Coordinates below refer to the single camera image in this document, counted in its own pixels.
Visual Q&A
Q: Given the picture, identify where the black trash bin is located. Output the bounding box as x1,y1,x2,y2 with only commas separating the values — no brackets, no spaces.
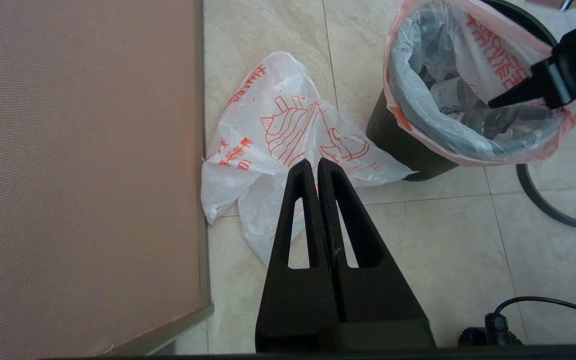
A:
366,0,559,182

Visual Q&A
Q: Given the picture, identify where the pink fabric partition panel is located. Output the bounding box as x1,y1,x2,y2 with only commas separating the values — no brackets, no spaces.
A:
0,0,215,360

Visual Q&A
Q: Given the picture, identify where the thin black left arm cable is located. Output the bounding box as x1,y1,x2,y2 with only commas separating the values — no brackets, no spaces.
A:
458,296,576,347

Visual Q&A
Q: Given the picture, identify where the white red-printed plastic bag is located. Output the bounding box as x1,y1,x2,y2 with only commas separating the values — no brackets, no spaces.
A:
201,51,416,268

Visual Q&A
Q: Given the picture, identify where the clear plastic bottle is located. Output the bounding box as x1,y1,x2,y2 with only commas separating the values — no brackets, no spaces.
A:
428,75,479,108

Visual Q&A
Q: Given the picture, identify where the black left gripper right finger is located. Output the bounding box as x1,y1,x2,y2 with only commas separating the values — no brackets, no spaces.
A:
317,158,437,351

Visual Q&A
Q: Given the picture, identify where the grey bin rim ring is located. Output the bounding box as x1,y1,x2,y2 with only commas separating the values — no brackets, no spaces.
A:
515,116,576,230

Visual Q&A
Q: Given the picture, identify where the red-printed trash bag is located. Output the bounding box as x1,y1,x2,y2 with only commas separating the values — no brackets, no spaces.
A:
383,0,576,167

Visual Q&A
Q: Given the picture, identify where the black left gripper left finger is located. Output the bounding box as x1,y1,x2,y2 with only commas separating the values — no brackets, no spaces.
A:
255,159,339,352

